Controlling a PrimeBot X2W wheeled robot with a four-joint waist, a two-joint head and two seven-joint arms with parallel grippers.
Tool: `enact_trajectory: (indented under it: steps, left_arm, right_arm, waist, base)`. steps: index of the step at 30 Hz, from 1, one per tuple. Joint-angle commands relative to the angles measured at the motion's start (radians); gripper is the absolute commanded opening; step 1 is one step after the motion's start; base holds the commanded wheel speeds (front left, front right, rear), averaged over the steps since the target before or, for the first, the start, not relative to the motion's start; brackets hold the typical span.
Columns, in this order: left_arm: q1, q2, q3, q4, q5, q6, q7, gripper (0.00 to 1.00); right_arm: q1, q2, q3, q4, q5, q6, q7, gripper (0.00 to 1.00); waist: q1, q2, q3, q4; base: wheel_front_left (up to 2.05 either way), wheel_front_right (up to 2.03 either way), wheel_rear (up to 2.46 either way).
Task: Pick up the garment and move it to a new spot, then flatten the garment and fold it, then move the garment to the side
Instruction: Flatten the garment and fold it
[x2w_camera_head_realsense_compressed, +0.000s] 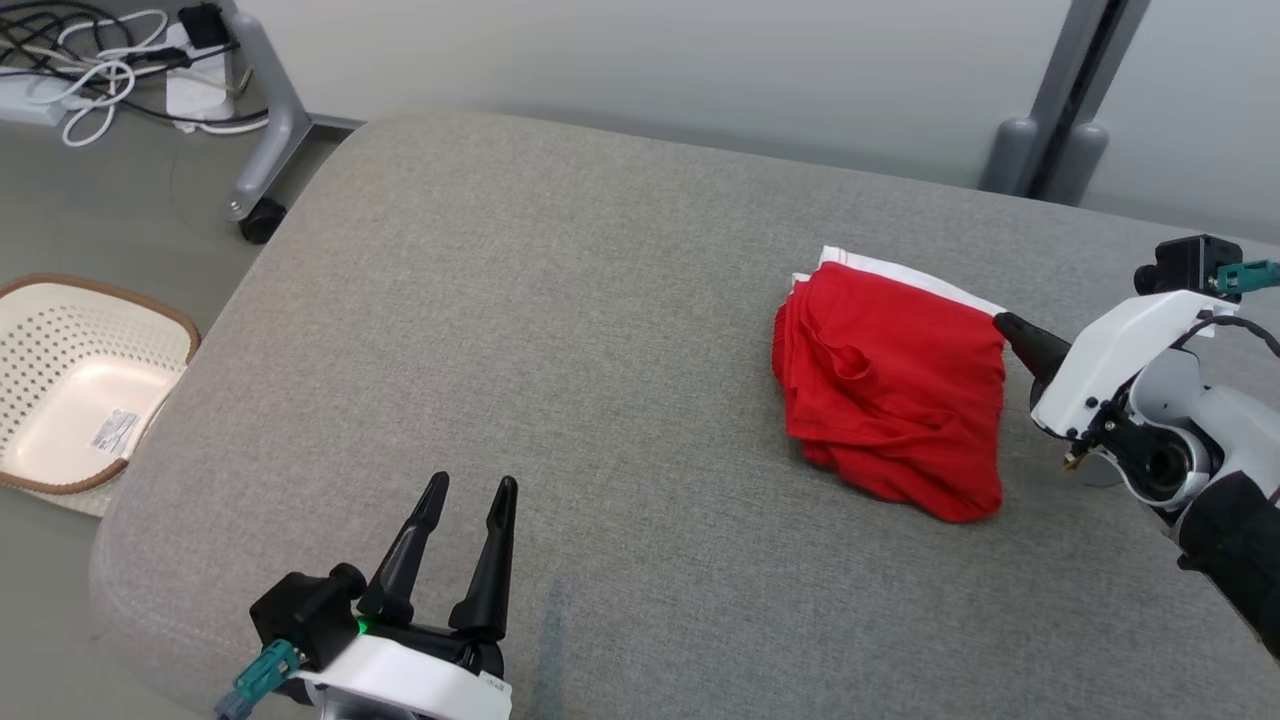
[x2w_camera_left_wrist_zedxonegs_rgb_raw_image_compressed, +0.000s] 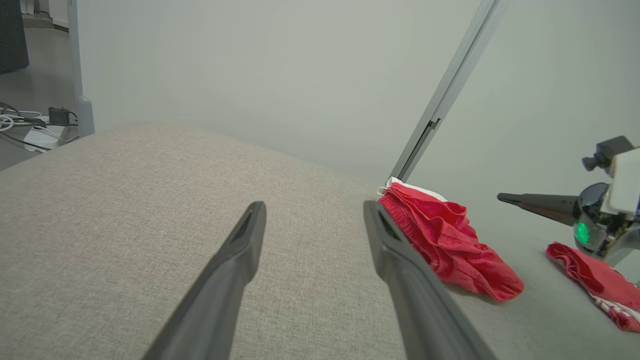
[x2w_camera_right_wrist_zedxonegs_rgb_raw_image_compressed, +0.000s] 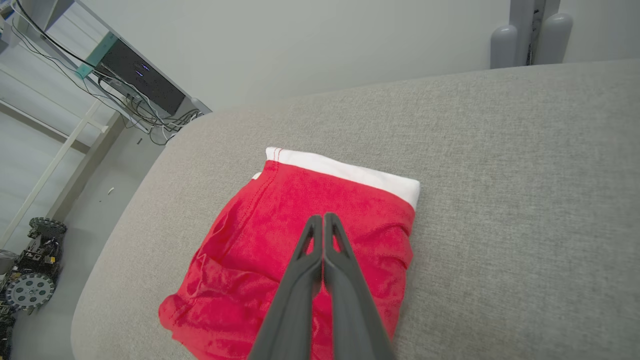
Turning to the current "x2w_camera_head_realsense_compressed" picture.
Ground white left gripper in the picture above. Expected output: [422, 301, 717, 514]
[290, 472, 519, 720]

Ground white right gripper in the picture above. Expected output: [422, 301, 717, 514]
[993, 290, 1241, 441]

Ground red white-trimmed shorts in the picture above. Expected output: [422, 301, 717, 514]
[771, 246, 1009, 524]

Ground black caster wheel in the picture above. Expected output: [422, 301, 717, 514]
[238, 197, 289, 245]

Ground cream perforated laundry basket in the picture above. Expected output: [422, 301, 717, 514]
[0, 273, 201, 496]

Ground grey metal table leg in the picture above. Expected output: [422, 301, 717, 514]
[222, 10, 313, 223]

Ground white power strip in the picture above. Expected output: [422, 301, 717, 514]
[0, 75, 71, 126]

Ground grey cylindrical post foot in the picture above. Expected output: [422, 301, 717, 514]
[1050, 122, 1111, 206]
[980, 117, 1041, 196]

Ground black cable teal plug left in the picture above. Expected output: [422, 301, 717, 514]
[215, 640, 301, 720]

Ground black cable teal plug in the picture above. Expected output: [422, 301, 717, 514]
[1215, 260, 1280, 298]
[215, 640, 301, 720]

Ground black cable teal plug right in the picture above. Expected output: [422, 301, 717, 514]
[1215, 260, 1280, 298]

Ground white looped floor cable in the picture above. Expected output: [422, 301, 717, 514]
[25, 10, 171, 149]

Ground black floor cable bundle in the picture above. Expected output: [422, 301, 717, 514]
[0, 0, 271, 129]

